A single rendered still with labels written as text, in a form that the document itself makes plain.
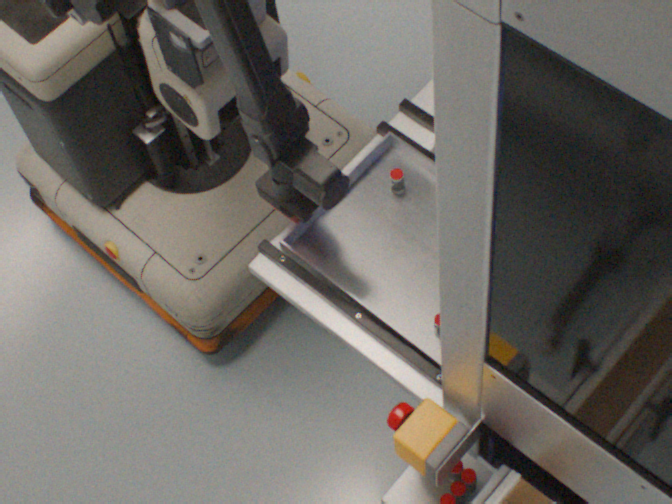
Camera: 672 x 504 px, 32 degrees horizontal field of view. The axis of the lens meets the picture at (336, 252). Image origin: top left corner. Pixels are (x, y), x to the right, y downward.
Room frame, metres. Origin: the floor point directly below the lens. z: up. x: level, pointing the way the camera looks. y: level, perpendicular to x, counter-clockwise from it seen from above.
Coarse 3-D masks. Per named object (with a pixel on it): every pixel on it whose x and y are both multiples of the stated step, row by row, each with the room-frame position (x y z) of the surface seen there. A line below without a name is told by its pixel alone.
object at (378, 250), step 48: (384, 144) 1.05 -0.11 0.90; (384, 192) 0.97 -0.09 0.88; (432, 192) 0.95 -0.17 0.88; (288, 240) 0.91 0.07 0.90; (336, 240) 0.90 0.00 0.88; (384, 240) 0.88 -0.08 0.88; (432, 240) 0.87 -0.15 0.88; (336, 288) 0.81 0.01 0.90; (384, 288) 0.80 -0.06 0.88; (432, 288) 0.79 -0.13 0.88; (432, 336) 0.71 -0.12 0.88
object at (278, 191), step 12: (264, 180) 0.96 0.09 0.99; (276, 180) 0.93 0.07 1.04; (264, 192) 0.94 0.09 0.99; (276, 192) 0.92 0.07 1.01; (288, 192) 0.91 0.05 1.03; (300, 192) 0.91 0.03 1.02; (288, 204) 0.91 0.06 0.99; (300, 204) 0.91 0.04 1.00; (312, 204) 0.90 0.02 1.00; (300, 216) 0.89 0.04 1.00
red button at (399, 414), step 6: (402, 402) 0.57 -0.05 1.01; (396, 408) 0.56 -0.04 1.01; (402, 408) 0.56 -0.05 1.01; (408, 408) 0.55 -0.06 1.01; (390, 414) 0.55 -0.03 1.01; (396, 414) 0.55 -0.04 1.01; (402, 414) 0.55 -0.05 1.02; (408, 414) 0.55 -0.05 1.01; (390, 420) 0.54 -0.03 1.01; (396, 420) 0.54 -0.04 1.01; (402, 420) 0.54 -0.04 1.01; (390, 426) 0.54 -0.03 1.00; (396, 426) 0.54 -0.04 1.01
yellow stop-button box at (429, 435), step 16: (432, 400) 0.55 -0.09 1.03; (416, 416) 0.53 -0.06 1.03; (432, 416) 0.53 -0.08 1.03; (448, 416) 0.53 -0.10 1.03; (400, 432) 0.52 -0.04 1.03; (416, 432) 0.51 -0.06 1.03; (432, 432) 0.51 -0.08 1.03; (448, 432) 0.51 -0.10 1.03; (464, 432) 0.50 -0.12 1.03; (400, 448) 0.50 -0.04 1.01; (416, 448) 0.49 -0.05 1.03; (432, 448) 0.49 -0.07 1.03; (448, 448) 0.48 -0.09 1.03; (416, 464) 0.48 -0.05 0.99; (432, 464) 0.47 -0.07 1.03; (432, 480) 0.46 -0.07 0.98
